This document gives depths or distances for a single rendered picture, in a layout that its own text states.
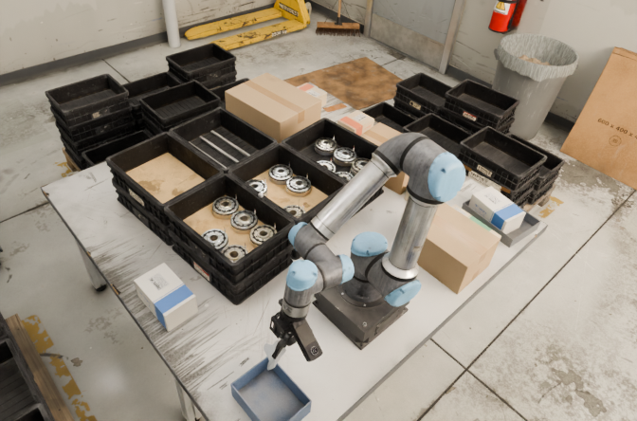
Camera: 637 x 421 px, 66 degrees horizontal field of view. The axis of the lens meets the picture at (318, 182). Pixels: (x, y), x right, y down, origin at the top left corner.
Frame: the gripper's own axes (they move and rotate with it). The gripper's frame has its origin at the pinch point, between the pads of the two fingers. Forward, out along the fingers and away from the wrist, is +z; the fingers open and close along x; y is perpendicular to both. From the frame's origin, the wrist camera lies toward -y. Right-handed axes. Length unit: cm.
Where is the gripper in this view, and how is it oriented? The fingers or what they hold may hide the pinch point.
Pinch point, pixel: (290, 358)
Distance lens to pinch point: 153.3
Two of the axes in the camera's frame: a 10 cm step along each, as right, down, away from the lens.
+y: -6.5, -5.2, 5.6
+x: -7.4, 2.8, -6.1
